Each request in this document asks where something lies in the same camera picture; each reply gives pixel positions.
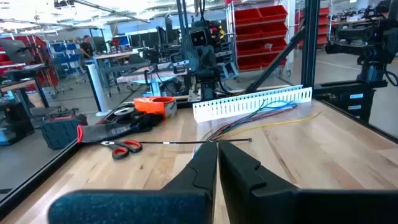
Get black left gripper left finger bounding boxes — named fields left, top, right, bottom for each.
left=48, top=140, right=218, bottom=224

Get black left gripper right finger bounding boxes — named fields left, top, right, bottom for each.
left=218, top=141, right=398, bottom=224

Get black zip tie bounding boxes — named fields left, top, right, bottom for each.
left=138, top=138, right=253, bottom=146

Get white slotted cable duct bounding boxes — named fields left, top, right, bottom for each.
left=192, top=84, right=313, bottom=124

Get multicolour wire harness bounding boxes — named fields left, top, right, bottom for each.
left=195, top=99, right=323, bottom=147

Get red bin shelf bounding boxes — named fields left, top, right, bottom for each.
left=295, top=7, right=330, bottom=49
left=231, top=4, right=290, bottom=74

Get orange tape dispenser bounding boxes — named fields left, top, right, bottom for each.
left=133, top=95, right=178, bottom=121

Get grey workbench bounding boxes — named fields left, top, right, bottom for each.
left=93, top=49, right=141, bottom=94

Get black and grey work gloves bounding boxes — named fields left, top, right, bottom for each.
left=76, top=112, right=164, bottom=144

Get white desk leg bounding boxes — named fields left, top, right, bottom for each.
left=85, top=60, right=111, bottom=116

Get person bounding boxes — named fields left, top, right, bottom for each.
left=79, top=34, right=95, bottom=59

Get blue storage bins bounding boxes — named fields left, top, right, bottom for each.
left=51, top=42, right=81, bottom=78

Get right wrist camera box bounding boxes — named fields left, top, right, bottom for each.
left=188, top=29, right=210, bottom=48

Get red-handled scissors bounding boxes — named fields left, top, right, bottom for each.
left=99, top=139, right=144, bottom=161

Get black aluminium table frame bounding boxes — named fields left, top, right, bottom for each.
left=0, top=0, right=398, bottom=215

